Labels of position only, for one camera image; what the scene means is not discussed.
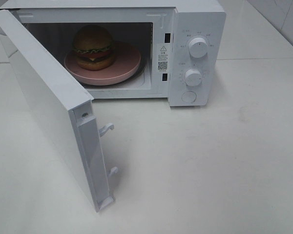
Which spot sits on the white round door-release button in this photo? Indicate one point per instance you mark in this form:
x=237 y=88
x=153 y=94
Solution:
x=189 y=97

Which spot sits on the white lower timer knob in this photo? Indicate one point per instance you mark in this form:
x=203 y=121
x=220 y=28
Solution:
x=193 y=77

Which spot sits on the white microwave oven body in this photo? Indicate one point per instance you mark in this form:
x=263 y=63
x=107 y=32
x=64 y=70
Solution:
x=141 y=23

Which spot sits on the burger with lettuce and tomato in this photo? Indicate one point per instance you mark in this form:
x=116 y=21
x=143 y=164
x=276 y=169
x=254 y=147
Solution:
x=94 y=48

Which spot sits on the white upper power knob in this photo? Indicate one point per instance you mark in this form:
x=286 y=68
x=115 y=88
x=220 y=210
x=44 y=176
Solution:
x=198 y=47

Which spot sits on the white warning label sticker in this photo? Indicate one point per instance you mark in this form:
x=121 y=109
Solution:
x=163 y=56

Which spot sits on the white microwave door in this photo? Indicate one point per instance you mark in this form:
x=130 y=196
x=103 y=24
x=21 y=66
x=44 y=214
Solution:
x=61 y=107

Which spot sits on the pink round plate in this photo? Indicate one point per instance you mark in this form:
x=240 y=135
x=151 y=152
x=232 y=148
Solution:
x=125 y=52

